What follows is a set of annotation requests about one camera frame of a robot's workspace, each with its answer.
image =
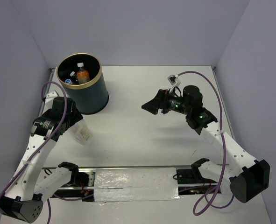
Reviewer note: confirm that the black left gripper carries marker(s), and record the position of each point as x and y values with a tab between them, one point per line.
75	115

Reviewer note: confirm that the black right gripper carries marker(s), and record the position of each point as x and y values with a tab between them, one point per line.
158	102

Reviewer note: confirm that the square clear white-cap bottle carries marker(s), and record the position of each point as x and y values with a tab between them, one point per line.
80	132

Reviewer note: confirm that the crushed clear blue-label bottle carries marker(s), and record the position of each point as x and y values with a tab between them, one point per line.
73	77

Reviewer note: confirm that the orange label plastic bottle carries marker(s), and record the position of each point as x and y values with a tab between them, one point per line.
82	74

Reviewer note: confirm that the long clear plastic bottle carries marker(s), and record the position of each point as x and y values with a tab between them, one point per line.
68	81

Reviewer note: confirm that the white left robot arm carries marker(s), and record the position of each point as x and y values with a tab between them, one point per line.
24	197

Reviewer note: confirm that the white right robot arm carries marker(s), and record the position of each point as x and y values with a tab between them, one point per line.
249	176

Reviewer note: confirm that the black bin with gold rim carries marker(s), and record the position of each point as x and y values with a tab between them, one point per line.
92	96

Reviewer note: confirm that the silver foil tape sheet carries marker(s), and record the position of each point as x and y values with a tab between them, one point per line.
135	184

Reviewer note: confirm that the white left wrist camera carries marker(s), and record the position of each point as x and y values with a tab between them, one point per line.
50	97

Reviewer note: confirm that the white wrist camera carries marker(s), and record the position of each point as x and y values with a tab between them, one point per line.
174	81
50	97

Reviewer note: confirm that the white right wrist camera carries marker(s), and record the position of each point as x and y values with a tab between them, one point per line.
174	81

